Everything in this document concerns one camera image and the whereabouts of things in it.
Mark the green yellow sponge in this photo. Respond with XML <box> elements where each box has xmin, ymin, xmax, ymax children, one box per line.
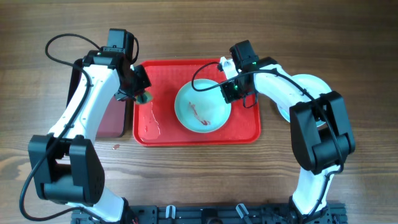
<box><xmin>136</xmin><ymin>91</ymin><xmax>153</xmax><ymax>105</ymax></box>

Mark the light green plate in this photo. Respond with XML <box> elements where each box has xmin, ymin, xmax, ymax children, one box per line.
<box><xmin>277</xmin><ymin>74</ymin><xmax>332</xmax><ymax>127</ymax></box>
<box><xmin>174</xmin><ymin>79</ymin><xmax>232</xmax><ymax>133</ymax></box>

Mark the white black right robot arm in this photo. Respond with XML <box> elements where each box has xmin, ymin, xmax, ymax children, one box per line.
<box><xmin>218</xmin><ymin>57</ymin><xmax>355</xmax><ymax>223</ymax></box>

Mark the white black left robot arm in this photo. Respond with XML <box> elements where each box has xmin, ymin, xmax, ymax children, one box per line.
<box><xmin>23</xmin><ymin>50</ymin><xmax>151</xmax><ymax>223</ymax></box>

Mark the black water tray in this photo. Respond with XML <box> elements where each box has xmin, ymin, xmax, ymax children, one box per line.
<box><xmin>67</xmin><ymin>68</ymin><xmax>129</xmax><ymax>138</ymax></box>

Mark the red serving tray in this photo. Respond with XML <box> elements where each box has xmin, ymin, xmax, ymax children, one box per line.
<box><xmin>132</xmin><ymin>58</ymin><xmax>261</xmax><ymax>147</ymax></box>

